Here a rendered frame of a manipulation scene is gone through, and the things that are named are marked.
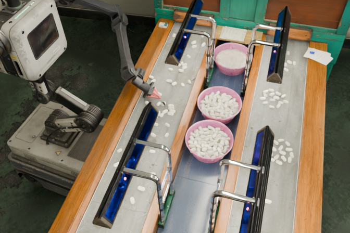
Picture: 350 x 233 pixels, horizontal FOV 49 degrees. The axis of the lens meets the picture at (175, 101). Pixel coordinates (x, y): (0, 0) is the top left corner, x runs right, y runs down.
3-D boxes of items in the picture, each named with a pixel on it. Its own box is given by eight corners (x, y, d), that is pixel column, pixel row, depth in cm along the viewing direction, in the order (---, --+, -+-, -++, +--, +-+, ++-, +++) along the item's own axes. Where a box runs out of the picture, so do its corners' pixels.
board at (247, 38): (213, 38, 270) (213, 37, 269) (217, 26, 279) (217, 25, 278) (260, 46, 263) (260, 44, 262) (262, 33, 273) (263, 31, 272)
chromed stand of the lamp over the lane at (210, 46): (179, 85, 252) (178, 30, 219) (187, 65, 265) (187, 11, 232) (208, 90, 248) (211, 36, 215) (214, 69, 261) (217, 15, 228)
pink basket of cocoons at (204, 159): (179, 162, 212) (179, 152, 205) (191, 126, 229) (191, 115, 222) (227, 172, 207) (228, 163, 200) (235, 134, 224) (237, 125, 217)
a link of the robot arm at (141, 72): (120, 76, 226) (129, 69, 222) (125, 65, 235) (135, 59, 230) (134, 89, 231) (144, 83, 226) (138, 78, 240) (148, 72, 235)
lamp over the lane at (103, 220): (92, 224, 151) (88, 216, 145) (144, 109, 190) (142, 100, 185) (111, 230, 149) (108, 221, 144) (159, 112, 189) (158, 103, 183)
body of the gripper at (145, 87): (155, 82, 233) (146, 75, 230) (150, 94, 226) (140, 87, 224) (149, 87, 237) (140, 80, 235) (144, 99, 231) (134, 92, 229)
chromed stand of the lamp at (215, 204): (205, 240, 182) (210, 194, 149) (214, 203, 195) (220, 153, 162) (245, 250, 178) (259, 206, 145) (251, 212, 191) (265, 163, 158)
